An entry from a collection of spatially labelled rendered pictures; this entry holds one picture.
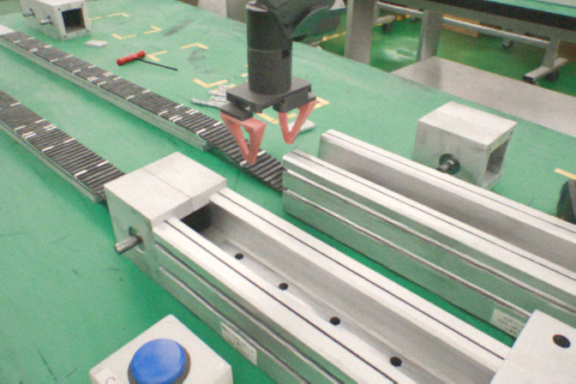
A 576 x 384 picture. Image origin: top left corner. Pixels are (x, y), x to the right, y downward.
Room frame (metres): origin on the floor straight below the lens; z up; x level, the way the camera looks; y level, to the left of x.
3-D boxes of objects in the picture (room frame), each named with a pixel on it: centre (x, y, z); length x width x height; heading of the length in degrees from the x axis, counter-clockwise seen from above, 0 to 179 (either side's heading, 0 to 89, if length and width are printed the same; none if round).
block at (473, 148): (0.58, -0.24, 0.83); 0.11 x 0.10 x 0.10; 135
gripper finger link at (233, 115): (0.57, 0.04, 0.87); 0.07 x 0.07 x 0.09; 47
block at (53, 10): (1.31, 0.60, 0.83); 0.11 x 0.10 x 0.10; 139
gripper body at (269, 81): (0.59, 0.02, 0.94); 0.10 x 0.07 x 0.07; 137
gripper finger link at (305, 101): (0.61, 0.00, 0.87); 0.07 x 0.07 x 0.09; 47
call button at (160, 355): (0.23, 0.10, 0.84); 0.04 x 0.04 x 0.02
